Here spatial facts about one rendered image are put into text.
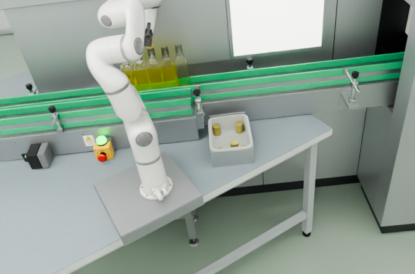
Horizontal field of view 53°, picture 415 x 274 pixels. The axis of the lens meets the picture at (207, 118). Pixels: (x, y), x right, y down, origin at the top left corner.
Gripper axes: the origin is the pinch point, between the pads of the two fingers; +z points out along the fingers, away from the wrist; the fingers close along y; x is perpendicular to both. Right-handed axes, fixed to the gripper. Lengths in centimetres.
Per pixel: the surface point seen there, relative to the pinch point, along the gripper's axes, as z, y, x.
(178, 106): 22.6, 13.4, 14.8
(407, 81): -4, 19, 104
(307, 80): 9, 4, 70
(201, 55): 10.8, -11.9, 23.7
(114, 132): 37.9, 15.3, -11.1
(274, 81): 11, 5, 55
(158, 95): 23.0, 6.3, 6.2
